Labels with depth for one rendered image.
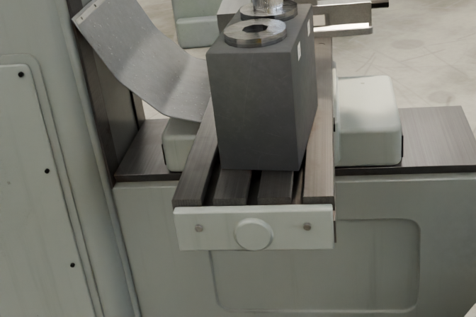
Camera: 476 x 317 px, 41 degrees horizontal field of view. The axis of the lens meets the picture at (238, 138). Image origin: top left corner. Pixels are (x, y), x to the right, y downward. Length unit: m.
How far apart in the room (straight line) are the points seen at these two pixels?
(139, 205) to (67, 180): 0.17
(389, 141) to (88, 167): 0.62
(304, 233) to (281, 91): 0.20
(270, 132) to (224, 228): 0.15
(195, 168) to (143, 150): 0.53
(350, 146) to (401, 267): 0.33
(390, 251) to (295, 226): 0.58
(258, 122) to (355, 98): 0.54
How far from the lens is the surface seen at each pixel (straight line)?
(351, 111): 1.36
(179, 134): 1.34
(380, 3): 1.51
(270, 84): 0.88
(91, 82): 1.33
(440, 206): 1.38
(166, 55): 1.49
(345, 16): 1.46
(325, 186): 0.90
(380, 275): 1.49
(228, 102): 0.91
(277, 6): 0.99
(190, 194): 0.92
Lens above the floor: 1.44
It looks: 28 degrees down
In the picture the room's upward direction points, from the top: 7 degrees counter-clockwise
